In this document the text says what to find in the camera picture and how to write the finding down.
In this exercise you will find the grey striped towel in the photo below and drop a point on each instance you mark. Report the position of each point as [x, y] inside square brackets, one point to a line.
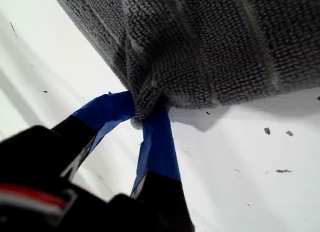
[200, 47]

